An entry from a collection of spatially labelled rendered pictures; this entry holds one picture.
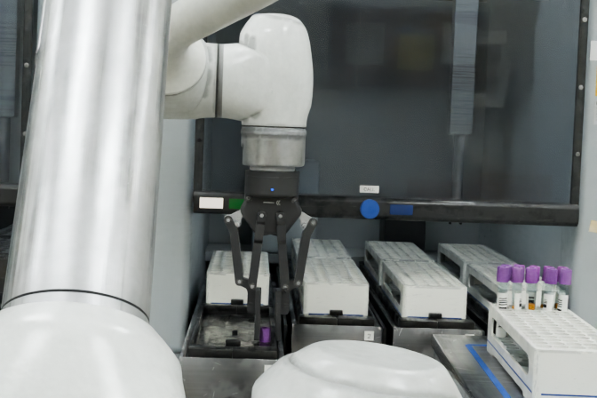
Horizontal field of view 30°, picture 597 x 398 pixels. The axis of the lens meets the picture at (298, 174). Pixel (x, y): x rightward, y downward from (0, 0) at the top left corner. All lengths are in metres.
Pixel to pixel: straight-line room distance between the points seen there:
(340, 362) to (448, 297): 1.08
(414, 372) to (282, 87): 0.86
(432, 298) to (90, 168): 1.03
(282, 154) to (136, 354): 0.83
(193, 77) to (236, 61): 0.07
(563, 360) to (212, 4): 0.56
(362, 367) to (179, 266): 1.12
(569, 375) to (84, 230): 0.64
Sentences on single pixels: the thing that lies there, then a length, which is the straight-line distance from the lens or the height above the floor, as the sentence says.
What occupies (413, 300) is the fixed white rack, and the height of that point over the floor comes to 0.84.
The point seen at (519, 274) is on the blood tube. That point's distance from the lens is 1.46.
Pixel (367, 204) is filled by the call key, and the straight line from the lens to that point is 1.72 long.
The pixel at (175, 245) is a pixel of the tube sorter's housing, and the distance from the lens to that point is 1.76.
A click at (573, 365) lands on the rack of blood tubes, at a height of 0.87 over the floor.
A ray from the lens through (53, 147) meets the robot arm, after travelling 0.79.
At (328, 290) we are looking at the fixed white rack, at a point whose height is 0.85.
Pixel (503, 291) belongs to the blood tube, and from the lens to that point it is 1.46.
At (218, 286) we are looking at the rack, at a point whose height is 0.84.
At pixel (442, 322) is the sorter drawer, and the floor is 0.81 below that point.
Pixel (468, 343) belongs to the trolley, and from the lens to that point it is 1.55.
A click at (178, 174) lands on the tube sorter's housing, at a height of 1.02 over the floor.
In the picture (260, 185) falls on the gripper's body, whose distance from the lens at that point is 1.51.
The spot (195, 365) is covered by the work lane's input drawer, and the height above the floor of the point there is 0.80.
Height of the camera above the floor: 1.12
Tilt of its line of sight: 3 degrees down
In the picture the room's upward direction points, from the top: 2 degrees clockwise
